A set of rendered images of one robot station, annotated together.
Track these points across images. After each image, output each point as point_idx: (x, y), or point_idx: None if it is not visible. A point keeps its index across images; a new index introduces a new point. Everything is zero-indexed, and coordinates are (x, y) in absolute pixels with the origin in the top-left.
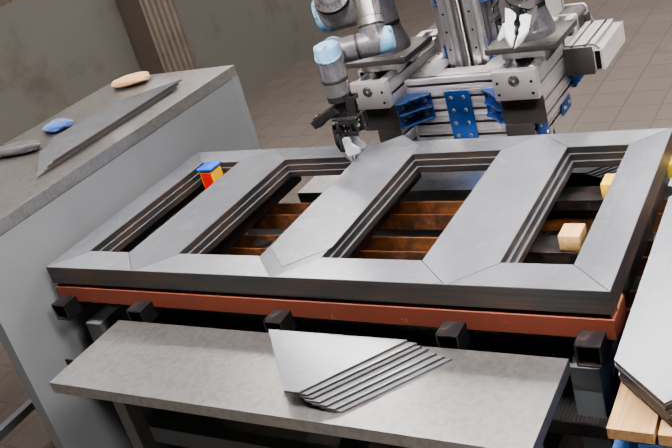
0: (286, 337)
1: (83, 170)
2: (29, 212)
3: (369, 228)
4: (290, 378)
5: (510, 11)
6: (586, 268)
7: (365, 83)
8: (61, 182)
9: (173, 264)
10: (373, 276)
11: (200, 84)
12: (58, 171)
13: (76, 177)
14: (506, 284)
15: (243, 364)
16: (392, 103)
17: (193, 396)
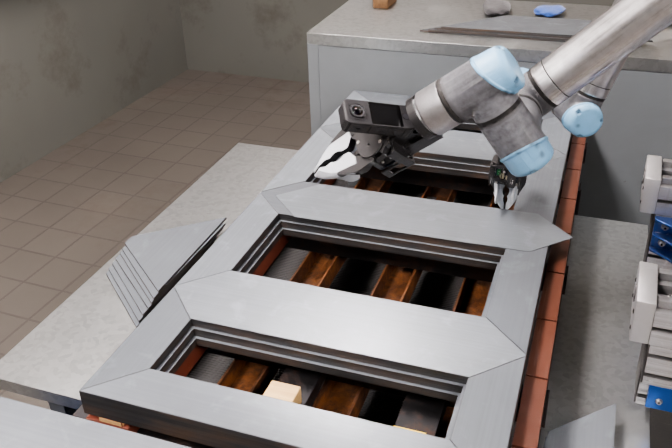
0: (206, 227)
1: (436, 47)
2: (369, 46)
3: (359, 244)
4: (146, 237)
5: (347, 139)
6: (134, 377)
7: (647, 165)
8: (409, 43)
9: (318, 143)
10: (220, 244)
11: (648, 56)
12: (430, 36)
13: (426, 48)
14: (145, 323)
15: (206, 220)
16: (649, 210)
17: (178, 204)
